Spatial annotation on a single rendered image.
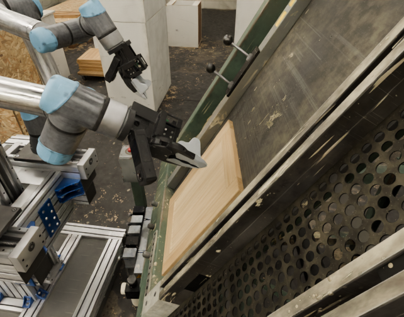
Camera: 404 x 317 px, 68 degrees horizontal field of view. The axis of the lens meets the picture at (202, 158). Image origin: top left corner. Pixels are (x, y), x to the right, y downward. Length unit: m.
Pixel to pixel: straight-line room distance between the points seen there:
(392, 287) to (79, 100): 0.54
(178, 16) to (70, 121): 5.47
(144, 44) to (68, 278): 2.34
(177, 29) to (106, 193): 3.99
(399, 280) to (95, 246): 1.95
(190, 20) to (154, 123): 5.38
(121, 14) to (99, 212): 1.94
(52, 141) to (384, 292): 0.59
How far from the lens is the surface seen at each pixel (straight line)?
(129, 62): 1.12
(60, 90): 0.61
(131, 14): 3.36
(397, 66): 0.55
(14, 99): 0.83
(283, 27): 1.11
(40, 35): 1.12
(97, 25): 1.12
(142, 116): 0.65
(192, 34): 6.05
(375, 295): 0.40
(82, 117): 0.61
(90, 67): 4.93
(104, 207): 2.68
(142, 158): 0.61
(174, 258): 1.09
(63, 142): 0.67
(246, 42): 1.35
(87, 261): 2.12
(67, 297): 2.03
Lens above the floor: 1.88
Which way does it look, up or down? 38 degrees down
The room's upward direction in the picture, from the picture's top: straight up
